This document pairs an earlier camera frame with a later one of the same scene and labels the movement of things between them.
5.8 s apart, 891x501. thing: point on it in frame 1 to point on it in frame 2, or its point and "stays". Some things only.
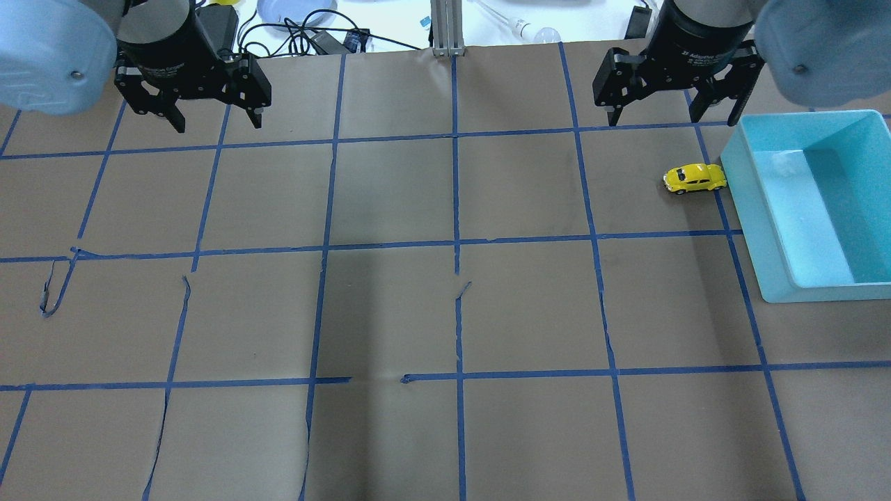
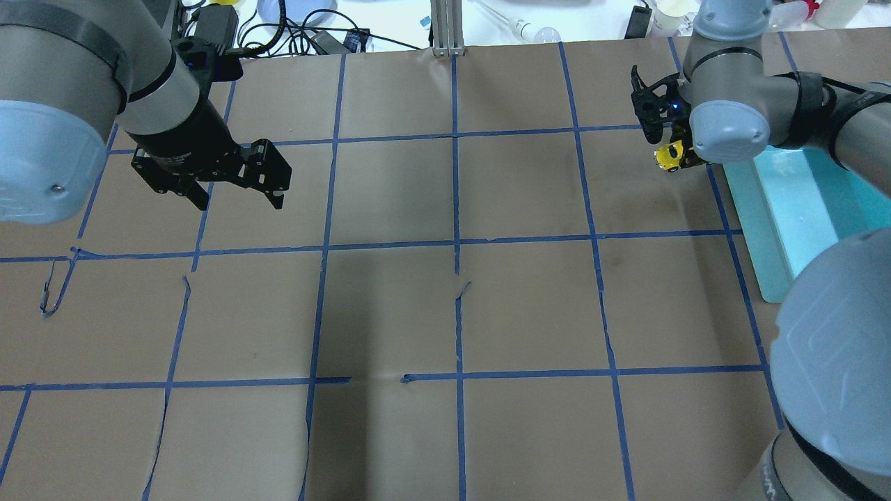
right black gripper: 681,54 to 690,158
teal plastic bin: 809,197 stays
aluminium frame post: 447,28 stays
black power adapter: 220,24 stays
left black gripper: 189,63 to 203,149
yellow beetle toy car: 696,177 to 668,156
